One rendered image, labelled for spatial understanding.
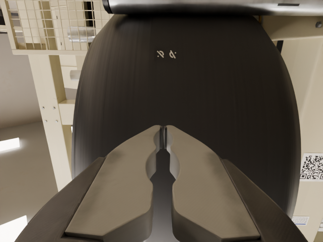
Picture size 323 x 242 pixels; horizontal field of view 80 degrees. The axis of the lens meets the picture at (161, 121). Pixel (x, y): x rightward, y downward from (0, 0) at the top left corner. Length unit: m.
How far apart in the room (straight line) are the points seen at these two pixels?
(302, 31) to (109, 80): 0.37
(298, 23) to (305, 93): 0.14
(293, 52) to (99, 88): 0.43
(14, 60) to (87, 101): 8.06
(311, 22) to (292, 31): 0.05
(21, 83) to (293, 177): 8.30
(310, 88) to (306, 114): 0.05
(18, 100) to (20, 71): 0.99
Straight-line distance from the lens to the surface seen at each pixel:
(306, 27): 0.47
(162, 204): 0.24
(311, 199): 0.63
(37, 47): 1.03
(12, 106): 8.52
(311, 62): 0.48
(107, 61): 0.26
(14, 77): 8.35
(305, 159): 0.55
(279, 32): 0.55
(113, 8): 0.32
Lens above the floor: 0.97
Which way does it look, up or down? 21 degrees up
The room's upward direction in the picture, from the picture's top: 179 degrees counter-clockwise
